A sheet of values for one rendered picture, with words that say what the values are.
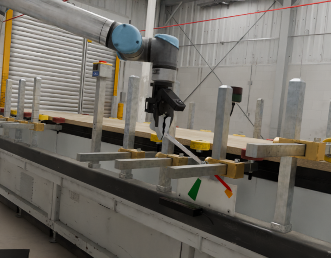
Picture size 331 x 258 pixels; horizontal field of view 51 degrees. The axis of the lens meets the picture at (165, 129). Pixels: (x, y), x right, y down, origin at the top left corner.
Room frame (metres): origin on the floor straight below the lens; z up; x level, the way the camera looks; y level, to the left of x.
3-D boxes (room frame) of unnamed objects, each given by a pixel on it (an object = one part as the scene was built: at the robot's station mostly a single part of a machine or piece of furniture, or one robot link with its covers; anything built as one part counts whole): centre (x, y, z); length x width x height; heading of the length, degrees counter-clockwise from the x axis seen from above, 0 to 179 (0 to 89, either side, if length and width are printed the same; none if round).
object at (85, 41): (3.97, 0.97, 1.25); 0.15 x 0.08 x 1.10; 44
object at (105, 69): (1.73, 0.34, 1.18); 0.07 x 0.07 x 0.08; 44
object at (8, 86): (2.62, 1.20, 0.91); 0.03 x 0.03 x 0.48; 44
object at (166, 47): (1.29, 0.03, 1.23); 0.10 x 0.09 x 0.12; 88
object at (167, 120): (1.30, 0.01, 0.95); 0.06 x 0.03 x 0.09; 44
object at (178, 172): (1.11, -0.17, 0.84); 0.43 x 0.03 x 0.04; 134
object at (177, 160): (1.35, -0.03, 0.82); 0.13 x 0.06 x 0.05; 44
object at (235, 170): (1.17, -0.21, 0.85); 0.13 x 0.06 x 0.05; 44
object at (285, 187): (1.00, -0.37, 0.90); 0.03 x 0.03 x 0.48; 44
